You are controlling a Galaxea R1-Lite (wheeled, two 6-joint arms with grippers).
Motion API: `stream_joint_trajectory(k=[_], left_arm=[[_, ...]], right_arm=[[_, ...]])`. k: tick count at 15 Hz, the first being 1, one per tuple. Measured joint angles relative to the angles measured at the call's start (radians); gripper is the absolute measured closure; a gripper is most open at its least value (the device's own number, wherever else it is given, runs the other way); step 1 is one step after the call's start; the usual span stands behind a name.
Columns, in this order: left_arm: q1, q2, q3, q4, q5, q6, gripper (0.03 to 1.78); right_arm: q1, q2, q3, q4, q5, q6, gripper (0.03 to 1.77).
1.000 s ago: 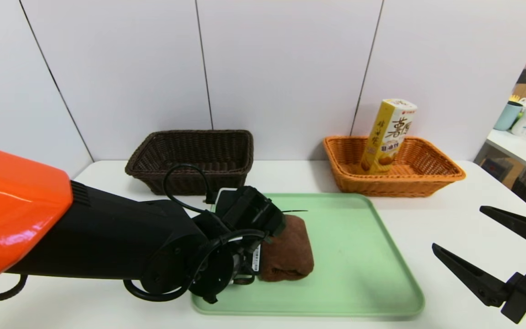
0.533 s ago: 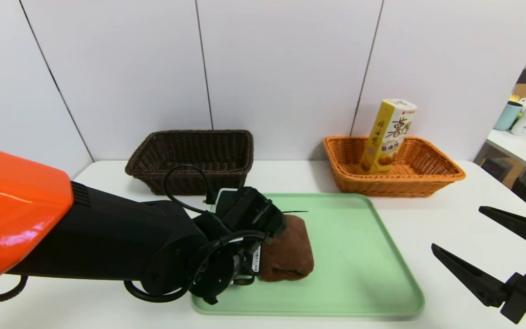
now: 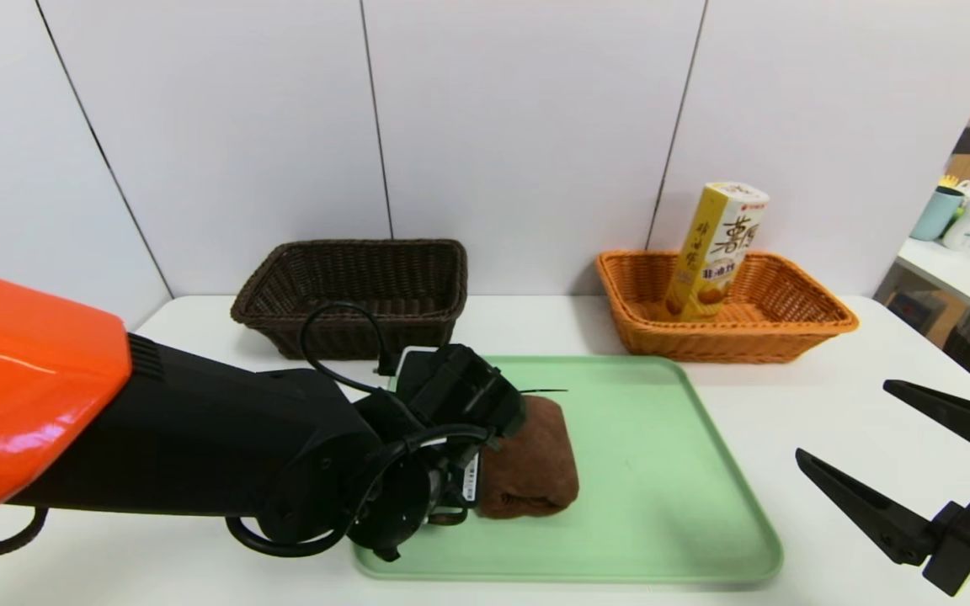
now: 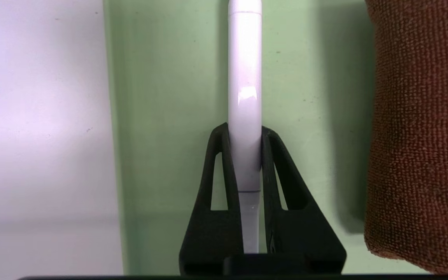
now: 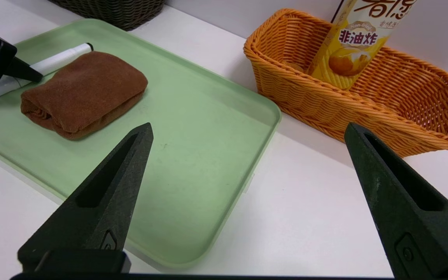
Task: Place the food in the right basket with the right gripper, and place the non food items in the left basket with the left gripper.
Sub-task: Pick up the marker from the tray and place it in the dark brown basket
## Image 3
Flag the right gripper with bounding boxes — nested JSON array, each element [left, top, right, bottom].
[[795, 379, 970, 598]]

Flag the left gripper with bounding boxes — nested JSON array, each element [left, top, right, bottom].
[[429, 449, 484, 525]]

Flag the brown towel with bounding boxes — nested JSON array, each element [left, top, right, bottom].
[[472, 396, 581, 519]]

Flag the yellow potato chips box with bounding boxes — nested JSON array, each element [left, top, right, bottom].
[[664, 182, 770, 322]]

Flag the orange wicker basket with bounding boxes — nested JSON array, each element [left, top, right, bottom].
[[594, 250, 860, 364]]

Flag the dark brown wicker basket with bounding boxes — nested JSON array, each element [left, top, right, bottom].
[[231, 239, 469, 361]]

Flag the white side table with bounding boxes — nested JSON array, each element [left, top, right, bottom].
[[896, 238, 970, 331]]

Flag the light green plastic tray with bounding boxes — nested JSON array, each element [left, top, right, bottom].
[[351, 355, 784, 583]]

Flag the teal cup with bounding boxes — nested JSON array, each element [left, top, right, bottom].
[[910, 187, 964, 242]]

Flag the black camera cable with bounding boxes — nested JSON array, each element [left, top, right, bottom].
[[300, 301, 395, 396]]

